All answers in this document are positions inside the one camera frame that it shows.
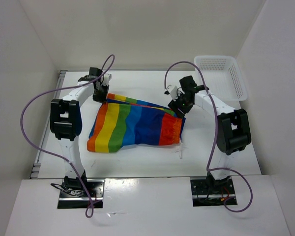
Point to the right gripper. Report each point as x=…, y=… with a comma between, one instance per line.
x=174, y=105

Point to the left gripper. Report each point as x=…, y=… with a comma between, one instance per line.
x=103, y=99

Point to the rainbow striped shorts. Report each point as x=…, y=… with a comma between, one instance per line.
x=123, y=121

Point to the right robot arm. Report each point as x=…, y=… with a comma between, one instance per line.
x=232, y=133

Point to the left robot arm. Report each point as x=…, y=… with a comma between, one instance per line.
x=66, y=125

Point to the white plastic basket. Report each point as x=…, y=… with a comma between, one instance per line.
x=222, y=76

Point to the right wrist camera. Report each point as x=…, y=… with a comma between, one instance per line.
x=172, y=91

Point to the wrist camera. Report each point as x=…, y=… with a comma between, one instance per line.
x=105, y=80
x=172, y=91

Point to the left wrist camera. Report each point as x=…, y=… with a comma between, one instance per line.
x=105, y=80

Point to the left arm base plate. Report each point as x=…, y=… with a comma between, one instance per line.
x=70, y=198

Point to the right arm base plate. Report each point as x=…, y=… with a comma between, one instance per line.
x=205, y=196

